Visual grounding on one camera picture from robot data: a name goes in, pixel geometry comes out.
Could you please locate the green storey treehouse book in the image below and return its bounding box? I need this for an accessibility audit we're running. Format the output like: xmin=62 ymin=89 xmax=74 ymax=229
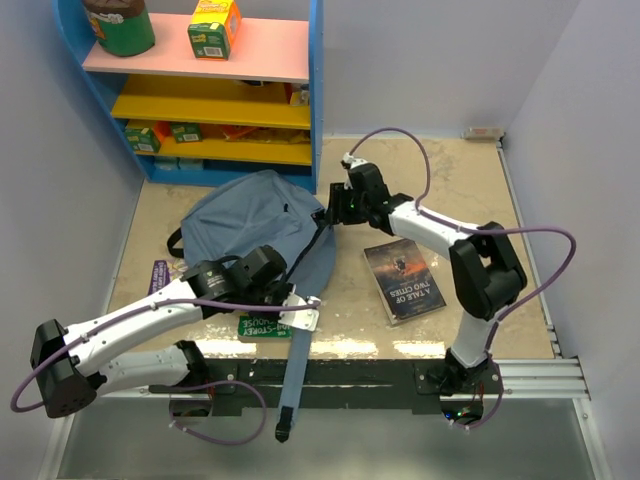
xmin=237 ymin=313 xmax=291 ymax=341

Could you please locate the blue student backpack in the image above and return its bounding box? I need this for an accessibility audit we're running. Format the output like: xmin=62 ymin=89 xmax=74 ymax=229
xmin=165 ymin=169 xmax=337 ymax=445

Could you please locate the Tale of Two Cities book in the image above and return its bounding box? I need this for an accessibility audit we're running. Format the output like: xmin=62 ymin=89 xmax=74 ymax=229
xmin=364 ymin=239 xmax=446 ymax=327

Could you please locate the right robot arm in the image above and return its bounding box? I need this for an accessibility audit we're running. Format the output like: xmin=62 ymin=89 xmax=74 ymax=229
xmin=327 ymin=156 xmax=527 ymax=396

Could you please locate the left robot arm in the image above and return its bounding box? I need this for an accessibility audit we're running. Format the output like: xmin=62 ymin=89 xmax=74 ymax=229
xmin=31 ymin=246 xmax=292 ymax=418

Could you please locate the light blue tissue pack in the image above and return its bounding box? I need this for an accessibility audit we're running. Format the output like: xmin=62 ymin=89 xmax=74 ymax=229
xmin=154 ymin=156 xmax=179 ymax=171

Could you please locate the purple storey treehouse book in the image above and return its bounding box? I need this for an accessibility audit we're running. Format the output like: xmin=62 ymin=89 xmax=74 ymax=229
xmin=147 ymin=259 xmax=187 ymax=295

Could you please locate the small green box on shelf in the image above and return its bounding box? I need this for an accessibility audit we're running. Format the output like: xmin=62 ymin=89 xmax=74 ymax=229
xmin=170 ymin=122 xmax=203 ymax=143

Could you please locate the blue shelf unit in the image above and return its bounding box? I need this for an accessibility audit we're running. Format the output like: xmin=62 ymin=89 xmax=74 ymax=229
xmin=52 ymin=1 xmax=324 ymax=192

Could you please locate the yellow green carton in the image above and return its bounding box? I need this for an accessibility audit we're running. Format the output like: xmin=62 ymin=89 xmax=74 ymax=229
xmin=187 ymin=0 xmax=242 ymax=60

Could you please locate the green brown canister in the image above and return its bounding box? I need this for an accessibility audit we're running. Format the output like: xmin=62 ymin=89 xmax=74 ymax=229
xmin=82 ymin=0 xmax=155 ymax=57

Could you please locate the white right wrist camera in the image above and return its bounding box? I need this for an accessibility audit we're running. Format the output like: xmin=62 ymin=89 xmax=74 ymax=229
xmin=341 ymin=152 xmax=368 ymax=170

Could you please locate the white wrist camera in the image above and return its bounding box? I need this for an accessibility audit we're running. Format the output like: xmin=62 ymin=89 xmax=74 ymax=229
xmin=278 ymin=293 xmax=321 ymax=332
xmin=341 ymin=152 xmax=368 ymax=170

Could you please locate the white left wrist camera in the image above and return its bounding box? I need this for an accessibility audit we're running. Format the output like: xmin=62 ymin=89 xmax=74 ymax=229
xmin=278 ymin=293 xmax=321 ymax=332

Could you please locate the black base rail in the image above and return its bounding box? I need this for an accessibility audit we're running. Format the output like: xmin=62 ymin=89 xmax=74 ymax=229
xmin=148 ymin=357 xmax=501 ymax=416

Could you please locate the white wall label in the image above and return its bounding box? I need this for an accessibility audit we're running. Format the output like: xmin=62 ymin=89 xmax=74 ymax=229
xmin=462 ymin=127 xmax=505 ymax=142

